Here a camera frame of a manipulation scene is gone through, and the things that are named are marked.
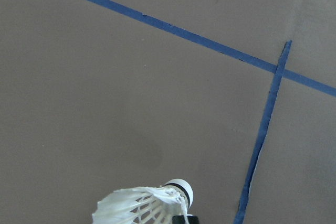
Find white feather shuttlecock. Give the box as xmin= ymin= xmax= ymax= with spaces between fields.
xmin=91 ymin=178 xmax=195 ymax=224

